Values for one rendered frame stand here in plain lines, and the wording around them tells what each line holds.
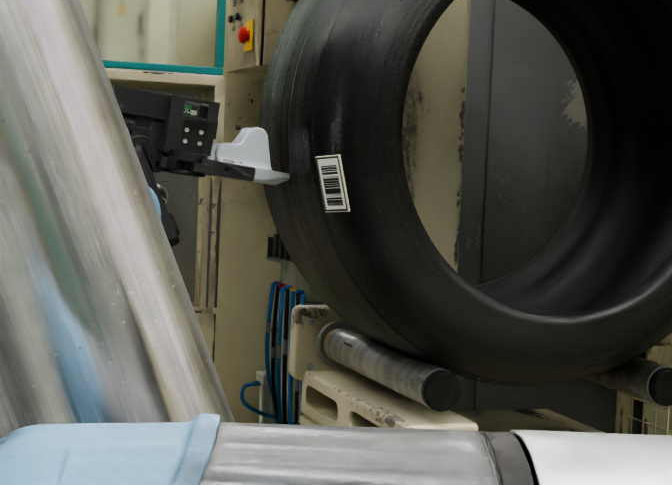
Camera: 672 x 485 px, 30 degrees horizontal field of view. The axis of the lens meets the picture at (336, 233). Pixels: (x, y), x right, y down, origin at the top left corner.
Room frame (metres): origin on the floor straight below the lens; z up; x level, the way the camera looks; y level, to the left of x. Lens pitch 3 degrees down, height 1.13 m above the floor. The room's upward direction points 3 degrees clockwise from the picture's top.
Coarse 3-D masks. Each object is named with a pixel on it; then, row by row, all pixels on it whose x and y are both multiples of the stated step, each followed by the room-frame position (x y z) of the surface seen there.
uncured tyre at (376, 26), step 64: (320, 0) 1.41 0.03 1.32; (384, 0) 1.32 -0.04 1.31; (448, 0) 1.33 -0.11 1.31; (512, 0) 1.69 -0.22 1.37; (576, 0) 1.68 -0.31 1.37; (640, 0) 1.62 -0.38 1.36; (320, 64) 1.33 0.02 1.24; (384, 64) 1.31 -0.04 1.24; (576, 64) 1.71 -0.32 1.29; (640, 64) 1.69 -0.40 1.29; (320, 128) 1.32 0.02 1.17; (384, 128) 1.31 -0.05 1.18; (640, 128) 1.71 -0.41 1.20; (320, 192) 1.33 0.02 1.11; (384, 192) 1.31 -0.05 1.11; (640, 192) 1.70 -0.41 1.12; (320, 256) 1.39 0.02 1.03; (384, 256) 1.32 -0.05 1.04; (576, 256) 1.69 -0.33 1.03; (640, 256) 1.64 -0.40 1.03; (384, 320) 1.36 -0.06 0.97; (448, 320) 1.34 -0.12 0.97; (512, 320) 1.36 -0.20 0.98; (576, 320) 1.38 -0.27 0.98; (640, 320) 1.41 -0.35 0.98; (512, 384) 1.42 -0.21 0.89
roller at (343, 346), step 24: (336, 336) 1.61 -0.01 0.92; (360, 336) 1.57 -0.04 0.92; (336, 360) 1.60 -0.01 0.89; (360, 360) 1.50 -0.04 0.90; (384, 360) 1.44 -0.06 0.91; (408, 360) 1.40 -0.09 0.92; (384, 384) 1.44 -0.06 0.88; (408, 384) 1.36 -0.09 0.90; (432, 384) 1.32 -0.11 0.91; (456, 384) 1.33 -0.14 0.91; (432, 408) 1.32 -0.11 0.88
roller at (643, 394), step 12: (636, 360) 1.47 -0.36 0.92; (612, 372) 1.49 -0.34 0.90; (624, 372) 1.47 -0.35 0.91; (636, 372) 1.45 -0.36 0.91; (648, 372) 1.43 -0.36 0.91; (660, 372) 1.42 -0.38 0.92; (600, 384) 1.53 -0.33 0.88; (612, 384) 1.49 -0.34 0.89; (624, 384) 1.47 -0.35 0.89; (636, 384) 1.44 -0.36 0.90; (648, 384) 1.42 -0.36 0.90; (660, 384) 1.41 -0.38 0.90; (636, 396) 1.46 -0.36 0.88; (648, 396) 1.42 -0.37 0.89; (660, 396) 1.41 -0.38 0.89
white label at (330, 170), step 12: (324, 156) 1.31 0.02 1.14; (336, 156) 1.29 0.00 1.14; (324, 168) 1.31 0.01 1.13; (336, 168) 1.30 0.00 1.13; (324, 180) 1.32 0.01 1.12; (336, 180) 1.30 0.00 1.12; (324, 192) 1.32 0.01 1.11; (336, 192) 1.30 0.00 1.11; (324, 204) 1.32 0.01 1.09; (336, 204) 1.31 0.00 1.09; (348, 204) 1.30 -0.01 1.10
